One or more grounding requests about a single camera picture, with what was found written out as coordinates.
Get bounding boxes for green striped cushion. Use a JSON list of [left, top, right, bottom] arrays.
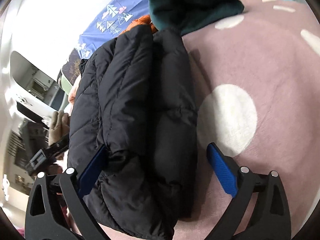
[[57, 71, 73, 95]]

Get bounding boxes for dark tree-print blanket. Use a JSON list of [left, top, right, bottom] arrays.
[[61, 48, 81, 85]]

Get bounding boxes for dark teal folded garment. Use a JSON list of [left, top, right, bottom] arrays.
[[149, 0, 245, 36]]

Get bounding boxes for brown fleece folded garment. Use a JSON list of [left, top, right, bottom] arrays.
[[48, 111, 69, 146]]

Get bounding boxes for blue tree-print sheet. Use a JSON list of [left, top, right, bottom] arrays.
[[76, 0, 149, 59]]

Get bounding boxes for peach folded quilted jacket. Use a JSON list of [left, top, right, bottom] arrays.
[[68, 74, 81, 105]]

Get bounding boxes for person's left hand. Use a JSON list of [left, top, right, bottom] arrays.
[[44, 164, 63, 176]]

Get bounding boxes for pink dotted bed cover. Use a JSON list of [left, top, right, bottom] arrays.
[[174, 0, 319, 239]]

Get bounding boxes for black puffer jacket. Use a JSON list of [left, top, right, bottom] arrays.
[[68, 25, 197, 239]]

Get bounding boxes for orange folded puffer jacket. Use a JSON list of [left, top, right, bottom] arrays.
[[121, 15, 158, 34]]

